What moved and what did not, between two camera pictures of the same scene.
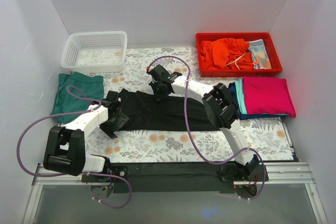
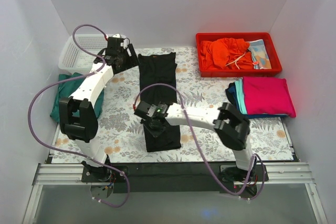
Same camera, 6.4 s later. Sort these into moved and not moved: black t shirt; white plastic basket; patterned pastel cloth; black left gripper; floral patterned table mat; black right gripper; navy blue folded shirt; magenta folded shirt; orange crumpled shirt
Moved: black right gripper; black t shirt; black left gripper
Not moved: white plastic basket; patterned pastel cloth; orange crumpled shirt; magenta folded shirt; floral patterned table mat; navy blue folded shirt
